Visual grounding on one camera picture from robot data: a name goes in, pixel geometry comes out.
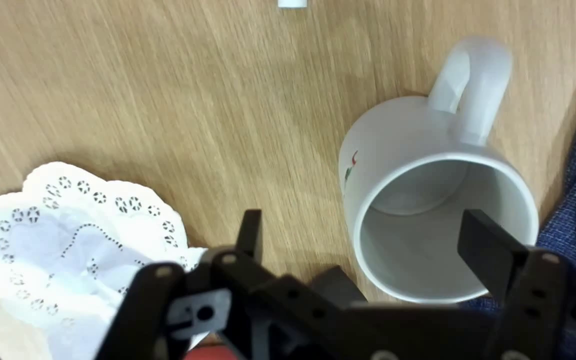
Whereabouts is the white ceramic mug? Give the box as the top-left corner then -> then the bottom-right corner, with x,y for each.
337,37 -> 543,307

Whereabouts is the white paper doily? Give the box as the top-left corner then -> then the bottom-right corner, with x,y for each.
0,161 -> 210,360

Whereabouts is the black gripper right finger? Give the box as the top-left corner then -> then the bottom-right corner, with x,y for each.
458,208 -> 574,360

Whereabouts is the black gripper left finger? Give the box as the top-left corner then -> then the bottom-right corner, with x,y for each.
105,208 -> 284,360

